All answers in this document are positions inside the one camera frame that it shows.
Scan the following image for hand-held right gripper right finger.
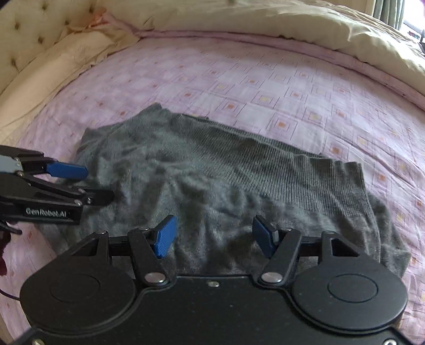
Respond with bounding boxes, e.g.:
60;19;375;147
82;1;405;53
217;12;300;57
252;215;361;286

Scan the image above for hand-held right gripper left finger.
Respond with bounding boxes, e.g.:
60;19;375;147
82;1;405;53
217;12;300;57
71;215;177;286

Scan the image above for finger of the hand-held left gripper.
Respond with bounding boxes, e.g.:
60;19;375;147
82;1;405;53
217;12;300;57
23;175;115;206
20;158;89;180

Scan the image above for grey argyle sweater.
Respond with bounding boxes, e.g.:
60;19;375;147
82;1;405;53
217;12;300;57
41;103;413;280

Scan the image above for beige pillow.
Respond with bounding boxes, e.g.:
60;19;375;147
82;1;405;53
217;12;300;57
0;31;141;148

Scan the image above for cream tufted headboard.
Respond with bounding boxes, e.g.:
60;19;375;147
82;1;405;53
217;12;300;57
0;0;102;98

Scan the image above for orange pink cloth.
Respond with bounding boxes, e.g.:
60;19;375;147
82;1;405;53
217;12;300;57
71;8;111;33

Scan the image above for pink patterned bed sheet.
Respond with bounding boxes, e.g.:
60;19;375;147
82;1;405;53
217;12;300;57
0;28;425;345

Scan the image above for beige duvet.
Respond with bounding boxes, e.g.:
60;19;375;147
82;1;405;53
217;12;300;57
100;0;425;111

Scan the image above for grey green curtain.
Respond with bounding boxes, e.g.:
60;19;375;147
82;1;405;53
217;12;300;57
373;0;406;29

